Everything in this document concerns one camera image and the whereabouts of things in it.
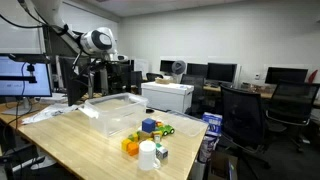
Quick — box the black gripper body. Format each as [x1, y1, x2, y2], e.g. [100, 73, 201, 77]
[105, 60, 122, 83]

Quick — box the blue toy cube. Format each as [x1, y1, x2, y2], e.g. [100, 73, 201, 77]
[141, 117, 157, 134]

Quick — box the transparent plastic storage box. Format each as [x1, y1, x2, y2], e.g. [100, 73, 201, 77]
[78, 92, 149, 138]

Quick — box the white storage box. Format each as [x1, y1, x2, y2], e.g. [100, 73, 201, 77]
[140, 81, 195, 114]

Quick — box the green toy block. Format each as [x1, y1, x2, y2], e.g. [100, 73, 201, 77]
[128, 132, 139, 143]

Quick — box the tan wooden toy block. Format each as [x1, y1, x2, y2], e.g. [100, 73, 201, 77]
[138, 129, 154, 141]

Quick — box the yellow toy cube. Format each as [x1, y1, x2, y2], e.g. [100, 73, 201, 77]
[120, 138, 132, 153]

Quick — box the green toy car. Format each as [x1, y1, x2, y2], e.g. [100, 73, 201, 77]
[159, 124, 176, 136]

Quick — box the orange toy block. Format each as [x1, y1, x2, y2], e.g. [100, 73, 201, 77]
[126, 141, 140, 157]

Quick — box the white and teal toy cube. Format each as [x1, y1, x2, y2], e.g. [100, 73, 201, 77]
[155, 143, 169, 160]

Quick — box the brown cardboard box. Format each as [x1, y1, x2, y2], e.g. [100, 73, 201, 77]
[208, 151, 239, 180]

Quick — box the red curved object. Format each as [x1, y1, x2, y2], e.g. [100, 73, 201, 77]
[307, 69, 319, 84]

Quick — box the grey metal pole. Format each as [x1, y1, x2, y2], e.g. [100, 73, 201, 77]
[87, 66, 95, 99]

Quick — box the brown woven basket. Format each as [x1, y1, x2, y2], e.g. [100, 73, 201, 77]
[154, 76, 172, 85]

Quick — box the grey desk fan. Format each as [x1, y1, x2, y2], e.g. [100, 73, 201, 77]
[171, 59, 187, 83]

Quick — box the clear plastic bag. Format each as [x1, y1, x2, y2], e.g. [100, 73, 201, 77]
[21, 103, 81, 126]

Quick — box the lit computer monitor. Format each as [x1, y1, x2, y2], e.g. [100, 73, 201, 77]
[0, 53, 53, 117]

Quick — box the white plastic cup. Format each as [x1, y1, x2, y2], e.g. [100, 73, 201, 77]
[138, 140, 162, 172]

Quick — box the blue and white carton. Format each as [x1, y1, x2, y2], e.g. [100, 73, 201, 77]
[201, 112, 224, 137]

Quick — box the white printed bag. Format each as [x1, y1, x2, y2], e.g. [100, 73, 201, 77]
[198, 134, 219, 164]

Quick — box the black mesh office chair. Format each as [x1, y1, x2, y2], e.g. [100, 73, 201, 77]
[265, 79, 320, 154]
[219, 84, 273, 169]

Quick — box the wooden background desk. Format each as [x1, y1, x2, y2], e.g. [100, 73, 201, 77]
[203, 83, 275, 100]

